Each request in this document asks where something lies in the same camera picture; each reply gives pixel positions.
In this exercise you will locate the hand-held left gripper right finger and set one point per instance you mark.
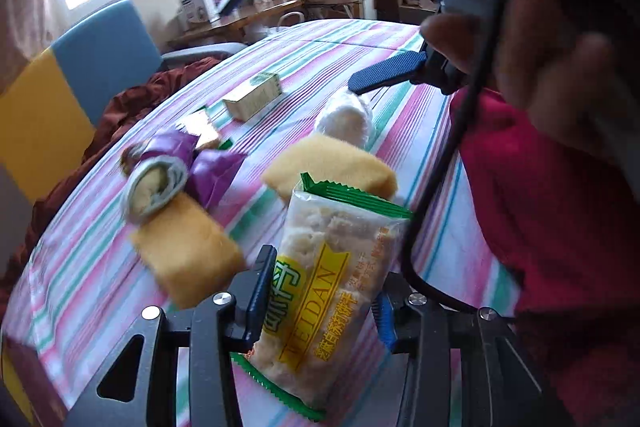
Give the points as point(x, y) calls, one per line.
point(384, 322)

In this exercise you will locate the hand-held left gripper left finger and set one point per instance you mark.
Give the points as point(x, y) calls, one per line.
point(256, 292)

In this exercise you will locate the white round snack clear wrapper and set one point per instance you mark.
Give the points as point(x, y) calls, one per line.
point(345, 119)

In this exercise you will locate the green-edged cracker packet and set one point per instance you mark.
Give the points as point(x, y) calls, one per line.
point(320, 287)

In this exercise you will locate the yellow cake roll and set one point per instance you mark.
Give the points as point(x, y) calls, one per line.
point(190, 252)
point(330, 162)

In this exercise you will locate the purple snack packet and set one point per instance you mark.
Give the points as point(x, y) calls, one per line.
point(215, 174)

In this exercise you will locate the small cream carton box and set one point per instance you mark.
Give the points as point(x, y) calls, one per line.
point(252, 99)

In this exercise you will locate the grey-green cake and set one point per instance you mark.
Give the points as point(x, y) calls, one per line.
point(152, 189)

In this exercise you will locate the purple-wrapped brown snack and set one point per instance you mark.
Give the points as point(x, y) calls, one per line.
point(167, 147)

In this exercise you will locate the person's right forearm red sleeve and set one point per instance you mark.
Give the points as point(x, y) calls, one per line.
point(560, 232)

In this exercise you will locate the person's right hand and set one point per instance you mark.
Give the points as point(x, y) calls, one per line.
point(565, 52)

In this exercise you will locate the wooden desk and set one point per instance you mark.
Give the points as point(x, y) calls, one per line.
point(240, 22)

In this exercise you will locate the wooden shelf unit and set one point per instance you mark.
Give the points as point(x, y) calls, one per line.
point(417, 2)

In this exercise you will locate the striped tablecloth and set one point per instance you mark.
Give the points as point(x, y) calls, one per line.
point(310, 57)

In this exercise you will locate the white appliance box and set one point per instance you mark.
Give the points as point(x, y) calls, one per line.
point(194, 7)

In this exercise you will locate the gold and green snack packet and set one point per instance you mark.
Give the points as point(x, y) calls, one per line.
point(205, 129)

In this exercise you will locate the grey yellow blue sofa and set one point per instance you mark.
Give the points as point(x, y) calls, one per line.
point(100, 52)

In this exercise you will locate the dark red blanket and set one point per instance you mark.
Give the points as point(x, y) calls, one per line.
point(135, 99)

